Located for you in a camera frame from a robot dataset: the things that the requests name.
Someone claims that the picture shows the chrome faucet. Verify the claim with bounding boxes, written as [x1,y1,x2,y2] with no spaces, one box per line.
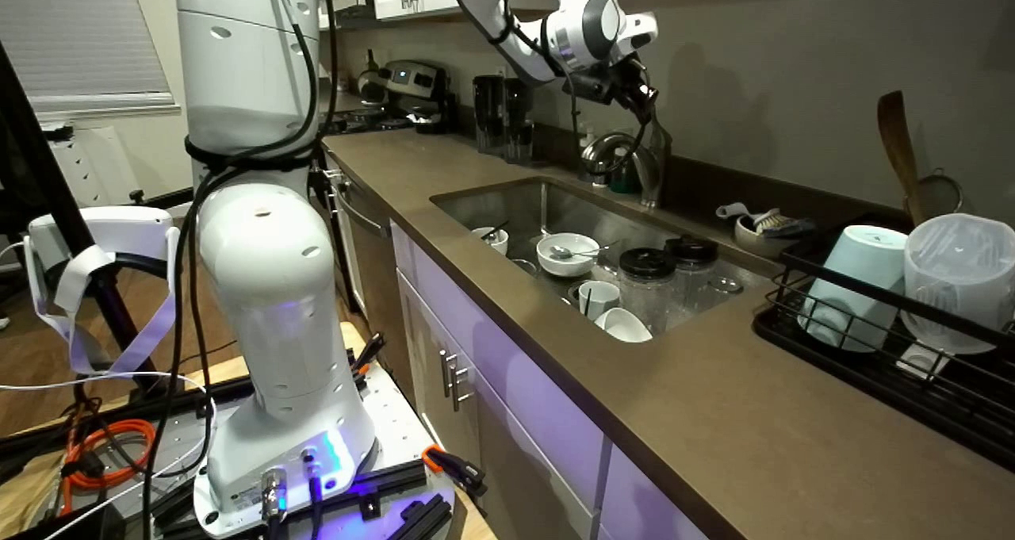
[580,118,674,209]

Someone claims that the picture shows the soap bottle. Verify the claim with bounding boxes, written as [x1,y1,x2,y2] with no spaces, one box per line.
[576,118,605,186]

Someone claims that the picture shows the green bottle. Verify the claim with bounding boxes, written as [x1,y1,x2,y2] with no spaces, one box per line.
[610,155,642,195]

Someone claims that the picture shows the dark blender jar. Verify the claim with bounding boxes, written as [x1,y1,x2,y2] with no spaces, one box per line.
[473,74,508,157]

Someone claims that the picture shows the steel sink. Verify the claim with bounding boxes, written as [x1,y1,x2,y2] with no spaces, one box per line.
[430,176,783,344]

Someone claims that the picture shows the metal spoon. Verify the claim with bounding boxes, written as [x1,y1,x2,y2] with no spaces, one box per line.
[549,241,621,261]

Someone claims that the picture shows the small white cup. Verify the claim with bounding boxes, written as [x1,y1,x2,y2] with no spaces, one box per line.
[473,226,511,256]

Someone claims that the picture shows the glass jar with black lid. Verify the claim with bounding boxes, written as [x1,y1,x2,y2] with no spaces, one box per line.
[618,247,679,333]
[664,236,720,304]

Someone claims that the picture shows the white mug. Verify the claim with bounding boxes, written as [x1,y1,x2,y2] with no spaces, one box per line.
[576,280,622,322]

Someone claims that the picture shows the dish brush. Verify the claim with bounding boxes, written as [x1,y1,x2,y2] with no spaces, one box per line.
[715,201,817,239]

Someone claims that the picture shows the beige sponge bowl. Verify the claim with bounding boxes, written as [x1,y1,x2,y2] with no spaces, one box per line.
[733,213,803,260]

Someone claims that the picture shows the stove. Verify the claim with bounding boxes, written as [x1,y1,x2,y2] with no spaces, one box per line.
[324,102,416,136]

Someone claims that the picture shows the tilted white bowl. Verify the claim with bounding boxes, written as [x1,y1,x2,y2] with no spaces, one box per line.
[594,307,653,343]

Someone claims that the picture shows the dishwasher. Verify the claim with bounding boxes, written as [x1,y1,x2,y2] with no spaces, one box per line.
[320,147,416,404]

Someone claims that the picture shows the lower cabinet door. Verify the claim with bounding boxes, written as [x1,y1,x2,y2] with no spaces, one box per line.
[396,269,486,479]
[474,370,613,540]

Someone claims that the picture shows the wooden spatula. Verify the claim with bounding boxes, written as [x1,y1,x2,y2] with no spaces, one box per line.
[876,90,929,226]

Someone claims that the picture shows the pale blue cup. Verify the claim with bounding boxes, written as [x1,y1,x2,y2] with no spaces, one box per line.
[796,224,910,354]

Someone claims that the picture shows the metal strainer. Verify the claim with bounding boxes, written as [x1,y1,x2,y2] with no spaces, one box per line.
[918,168,965,217]

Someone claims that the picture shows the black dish rack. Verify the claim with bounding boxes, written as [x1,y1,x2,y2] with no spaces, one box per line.
[751,221,1015,474]

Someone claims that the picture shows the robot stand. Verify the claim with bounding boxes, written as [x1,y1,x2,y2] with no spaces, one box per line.
[0,321,498,540]

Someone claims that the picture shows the orange and black clamp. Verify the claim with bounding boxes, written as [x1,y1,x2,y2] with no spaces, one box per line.
[421,443,489,498]

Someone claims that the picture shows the clear plastic container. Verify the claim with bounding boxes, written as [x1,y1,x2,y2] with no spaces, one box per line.
[901,213,1015,357]

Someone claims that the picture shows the white headset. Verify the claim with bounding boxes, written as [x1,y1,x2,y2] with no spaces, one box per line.
[23,205,182,376]

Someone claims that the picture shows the white drawer unit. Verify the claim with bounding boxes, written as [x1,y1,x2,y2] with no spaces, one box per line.
[46,123,129,209]

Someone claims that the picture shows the window blind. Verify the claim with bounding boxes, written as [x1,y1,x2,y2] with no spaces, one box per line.
[0,0,181,119]

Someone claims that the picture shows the black stand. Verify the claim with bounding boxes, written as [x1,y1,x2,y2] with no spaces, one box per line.
[0,39,163,394]

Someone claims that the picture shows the dishwasher handle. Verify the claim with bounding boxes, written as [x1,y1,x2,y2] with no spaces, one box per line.
[331,182,391,238]

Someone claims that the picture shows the white cable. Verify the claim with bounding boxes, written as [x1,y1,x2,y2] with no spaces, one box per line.
[0,370,216,540]

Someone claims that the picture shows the orange cable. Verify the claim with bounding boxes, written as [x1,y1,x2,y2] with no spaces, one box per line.
[60,418,158,515]

